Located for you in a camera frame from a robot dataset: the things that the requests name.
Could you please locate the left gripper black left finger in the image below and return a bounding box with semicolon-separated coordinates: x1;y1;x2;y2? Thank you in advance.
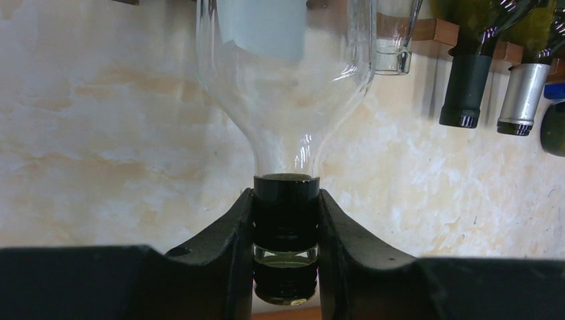
1;189;253;319

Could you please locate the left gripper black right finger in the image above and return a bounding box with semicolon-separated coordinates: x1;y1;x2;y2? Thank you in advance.
318;190;564;319

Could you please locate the clear liquor bottle black cap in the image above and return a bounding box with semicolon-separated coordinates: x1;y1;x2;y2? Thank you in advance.
196;0;378;306

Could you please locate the dark bottle brown label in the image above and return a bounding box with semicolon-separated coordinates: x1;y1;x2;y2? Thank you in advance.
540;101;564;157

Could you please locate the clear square glass bottle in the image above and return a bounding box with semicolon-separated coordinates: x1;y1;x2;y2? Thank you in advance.
375;0;422;75

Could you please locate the green wine bottle white label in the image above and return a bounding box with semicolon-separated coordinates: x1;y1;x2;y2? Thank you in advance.
430;0;540;129

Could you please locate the green wine bottle dark label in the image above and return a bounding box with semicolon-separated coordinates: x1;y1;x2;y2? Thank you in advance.
497;1;564;136

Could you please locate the wooden wine rack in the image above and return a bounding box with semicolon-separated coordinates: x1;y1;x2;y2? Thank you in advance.
110;0;565;85

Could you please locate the blue square glass bottle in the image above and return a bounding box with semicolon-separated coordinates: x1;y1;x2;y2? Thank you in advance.
544;83;565;100

